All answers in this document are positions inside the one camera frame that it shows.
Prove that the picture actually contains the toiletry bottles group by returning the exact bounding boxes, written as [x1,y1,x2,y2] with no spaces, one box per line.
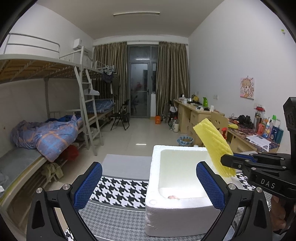
[253,104,283,144]

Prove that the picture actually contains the orange floor container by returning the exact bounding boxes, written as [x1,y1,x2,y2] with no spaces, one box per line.
[154,115,161,125]

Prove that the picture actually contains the wooden desk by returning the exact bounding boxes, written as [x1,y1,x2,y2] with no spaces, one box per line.
[174,100,280,153]

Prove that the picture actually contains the metal bunk bed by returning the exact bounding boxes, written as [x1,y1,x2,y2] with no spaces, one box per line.
[1,33,113,233]

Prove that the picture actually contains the black headphones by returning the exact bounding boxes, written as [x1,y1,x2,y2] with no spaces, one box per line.
[238,115,253,128]

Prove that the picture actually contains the cartoon girl wall picture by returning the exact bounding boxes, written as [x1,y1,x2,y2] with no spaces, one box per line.
[240,76,255,99]

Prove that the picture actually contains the papers on desk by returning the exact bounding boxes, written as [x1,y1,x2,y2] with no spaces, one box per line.
[246,135,271,152]

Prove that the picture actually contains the right brown curtain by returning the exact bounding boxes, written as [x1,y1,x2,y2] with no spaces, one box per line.
[156,42,190,116]

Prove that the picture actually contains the blue trash basket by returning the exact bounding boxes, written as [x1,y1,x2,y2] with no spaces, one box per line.
[177,136,194,146]

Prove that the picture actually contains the yellow banana toy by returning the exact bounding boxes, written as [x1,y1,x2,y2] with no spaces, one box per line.
[228,123,238,130]

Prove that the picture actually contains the white air conditioner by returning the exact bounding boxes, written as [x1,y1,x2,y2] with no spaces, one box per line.
[73,38,92,53]

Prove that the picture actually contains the houndstooth table mat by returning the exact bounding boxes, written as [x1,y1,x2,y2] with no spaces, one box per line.
[64,153,273,241]

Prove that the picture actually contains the person's right hand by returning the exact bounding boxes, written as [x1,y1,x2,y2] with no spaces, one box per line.
[270,196,286,231]

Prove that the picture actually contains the white styrofoam box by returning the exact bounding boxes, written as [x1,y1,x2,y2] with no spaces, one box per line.
[145,145,246,238]

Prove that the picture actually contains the ceiling tube light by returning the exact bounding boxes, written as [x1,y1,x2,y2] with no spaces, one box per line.
[113,11,161,17]

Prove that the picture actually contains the left brown curtain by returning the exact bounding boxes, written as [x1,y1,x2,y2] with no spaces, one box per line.
[93,42,127,112]

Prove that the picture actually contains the white red pump bottle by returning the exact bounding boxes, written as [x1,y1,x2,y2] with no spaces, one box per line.
[221,127,228,140]

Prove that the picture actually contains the glass balcony door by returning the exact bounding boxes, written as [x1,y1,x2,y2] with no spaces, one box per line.
[128,45,159,118]

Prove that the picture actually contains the black folding chair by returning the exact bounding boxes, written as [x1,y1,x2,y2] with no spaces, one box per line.
[110,99,130,131]

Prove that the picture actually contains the wooden smiley chair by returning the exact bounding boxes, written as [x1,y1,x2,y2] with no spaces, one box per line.
[210,111,229,134]

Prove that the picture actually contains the blue plaid blanket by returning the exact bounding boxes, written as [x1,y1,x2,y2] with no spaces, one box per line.
[11,115,83,162]

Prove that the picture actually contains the yellow foam net sleeve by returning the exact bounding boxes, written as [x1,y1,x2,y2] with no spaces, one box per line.
[193,118,236,178]

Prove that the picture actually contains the brown curtain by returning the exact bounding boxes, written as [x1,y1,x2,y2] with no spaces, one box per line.
[156,42,190,116]
[93,42,127,112]

